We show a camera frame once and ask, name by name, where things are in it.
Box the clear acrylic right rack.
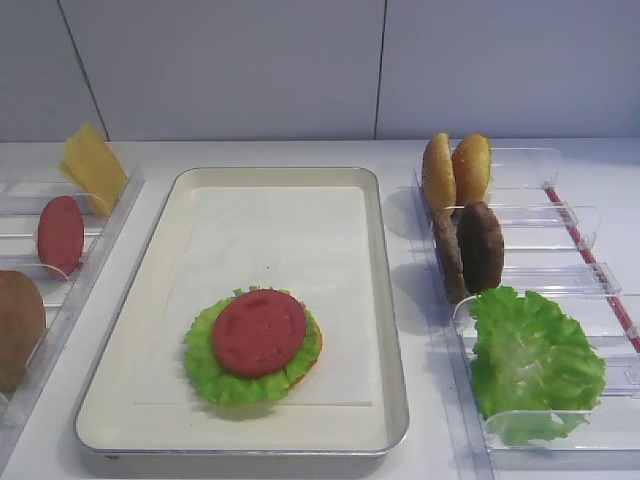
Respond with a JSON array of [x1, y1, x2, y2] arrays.
[[412, 148, 639, 479]]

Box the brown bun in left rack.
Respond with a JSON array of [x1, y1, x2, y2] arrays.
[[1, 270, 46, 393]]

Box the red tomato slice on tray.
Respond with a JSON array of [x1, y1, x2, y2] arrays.
[[211, 289, 309, 378]]

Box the white metal baking tray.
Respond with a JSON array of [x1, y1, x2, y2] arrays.
[[75, 167, 409, 457]]

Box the yellow cheese slices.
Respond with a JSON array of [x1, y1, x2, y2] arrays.
[[59, 123, 128, 218]]

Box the sesame bun half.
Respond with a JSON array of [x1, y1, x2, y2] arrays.
[[452, 134, 492, 206], [422, 132, 456, 211]]

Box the green lettuce on tray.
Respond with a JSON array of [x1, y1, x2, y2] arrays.
[[183, 286, 317, 407]]

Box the red strip on rack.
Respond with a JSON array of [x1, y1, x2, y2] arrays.
[[544, 186, 639, 352]]

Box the clear acrylic left rack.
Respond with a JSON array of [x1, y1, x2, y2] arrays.
[[1, 166, 144, 463]]

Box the right sesame bun half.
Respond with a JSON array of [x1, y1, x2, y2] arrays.
[[452, 134, 492, 206]]

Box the clear acrylic rack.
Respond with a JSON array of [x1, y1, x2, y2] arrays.
[[1, 166, 144, 463], [412, 148, 639, 479]]

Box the bottom bun on tray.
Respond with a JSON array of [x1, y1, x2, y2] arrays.
[[292, 321, 323, 387]]

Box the green lettuce in rack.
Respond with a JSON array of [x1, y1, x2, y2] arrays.
[[470, 287, 606, 446]]

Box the left sesame bun half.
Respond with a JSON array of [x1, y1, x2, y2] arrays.
[[422, 132, 456, 211]]

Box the white paper tray liner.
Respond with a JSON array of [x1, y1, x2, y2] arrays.
[[136, 187, 376, 406]]

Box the brown meat patty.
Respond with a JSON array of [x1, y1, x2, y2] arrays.
[[433, 210, 468, 304], [456, 201, 504, 294]]

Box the red tomato slice in rack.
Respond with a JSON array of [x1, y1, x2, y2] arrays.
[[37, 196, 84, 276]]

